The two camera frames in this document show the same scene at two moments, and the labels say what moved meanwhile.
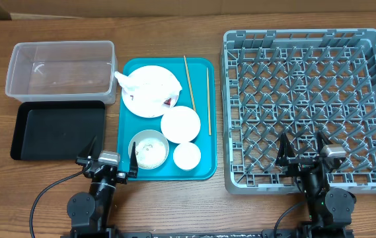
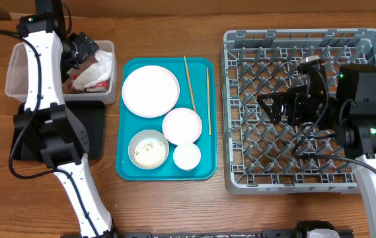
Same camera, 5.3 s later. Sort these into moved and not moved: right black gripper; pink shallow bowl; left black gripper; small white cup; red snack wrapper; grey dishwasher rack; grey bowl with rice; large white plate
Moved: right black gripper; red snack wrapper; left black gripper
Not moved: pink shallow bowl; grey dishwasher rack; large white plate; grey bowl with rice; small white cup
